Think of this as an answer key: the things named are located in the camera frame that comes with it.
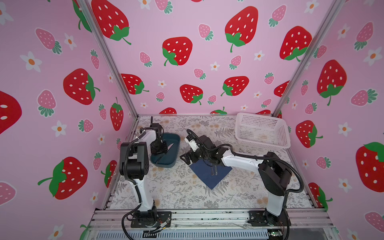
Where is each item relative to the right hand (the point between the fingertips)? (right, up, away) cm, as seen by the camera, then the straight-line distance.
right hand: (185, 152), depth 85 cm
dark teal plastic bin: (-12, -6, +12) cm, 18 cm away
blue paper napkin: (+11, -11, +5) cm, 17 cm away
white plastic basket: (+57, +12, +26) cm, 64 cm away
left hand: (-15, -2, +13) cm, 20 cm away
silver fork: (+19, -12, +5) cm, 23 cm away
